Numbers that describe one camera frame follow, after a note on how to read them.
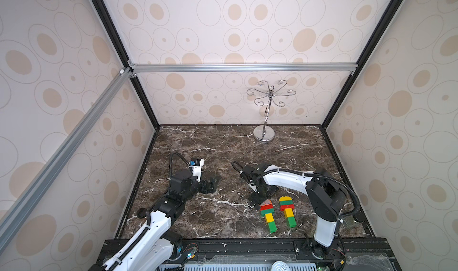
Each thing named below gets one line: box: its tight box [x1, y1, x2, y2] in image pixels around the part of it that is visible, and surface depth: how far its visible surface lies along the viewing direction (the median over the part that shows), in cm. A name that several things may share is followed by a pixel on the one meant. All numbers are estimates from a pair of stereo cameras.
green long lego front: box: [260, 207, 275, 217], surface depth 83 cm
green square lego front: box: [286, 216, 298, 229], surface depth 81 cm
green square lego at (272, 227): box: [267, 220, 278, 233], surface depth 80 cm
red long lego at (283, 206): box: [279, 204, 296, 212], surface depth 85 cm
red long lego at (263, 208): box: [260, 204, 274, 212], surface depth 85 cm
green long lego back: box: [279, 200, 295, 206], surface depth 87 cm
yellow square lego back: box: [278, 195, 293, 202], surface depth 87 cm
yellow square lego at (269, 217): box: [265, 212, 275, 223], surface depth 82 cm
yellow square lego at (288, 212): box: [283, 207, 295, 218], surface depth 83 cm
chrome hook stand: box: [246, 79, 297, 143], surface depth 96 cm
